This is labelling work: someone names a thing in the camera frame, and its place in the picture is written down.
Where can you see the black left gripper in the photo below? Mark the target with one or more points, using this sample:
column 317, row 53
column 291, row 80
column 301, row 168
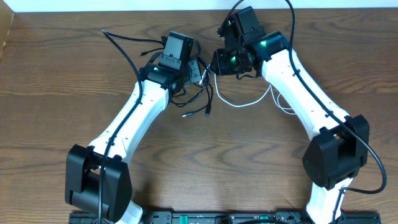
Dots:
column 193, row 72

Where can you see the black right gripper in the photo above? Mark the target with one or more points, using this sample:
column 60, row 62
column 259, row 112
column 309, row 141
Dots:
column 220, row 58

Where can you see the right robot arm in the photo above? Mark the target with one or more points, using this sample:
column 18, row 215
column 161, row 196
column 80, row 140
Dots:
column 338, row 142

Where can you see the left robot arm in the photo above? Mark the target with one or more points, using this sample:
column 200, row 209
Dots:
column 97, row 179

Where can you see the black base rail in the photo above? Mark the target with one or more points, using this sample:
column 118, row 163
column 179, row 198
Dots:
column 167, row 217

